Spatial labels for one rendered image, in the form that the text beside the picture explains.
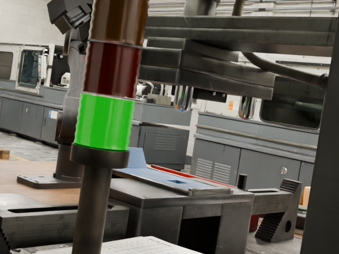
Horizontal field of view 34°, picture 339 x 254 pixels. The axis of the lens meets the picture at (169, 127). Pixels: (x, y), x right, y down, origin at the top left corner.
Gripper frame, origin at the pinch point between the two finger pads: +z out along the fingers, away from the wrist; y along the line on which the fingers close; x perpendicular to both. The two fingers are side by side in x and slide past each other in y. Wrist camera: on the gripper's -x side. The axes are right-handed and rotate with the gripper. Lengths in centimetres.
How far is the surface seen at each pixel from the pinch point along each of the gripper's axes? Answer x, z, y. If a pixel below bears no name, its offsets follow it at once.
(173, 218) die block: -18.7, 27.6, 20.9
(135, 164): -10.7, 17.5, 9.7
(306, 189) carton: 207, -2, -79
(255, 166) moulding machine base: 455, -77, -256
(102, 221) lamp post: -39, 30, 32
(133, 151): -10.5, 15.7, 9.7
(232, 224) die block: -7.7, 28.8, 20.5
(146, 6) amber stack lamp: -38, 17, 40
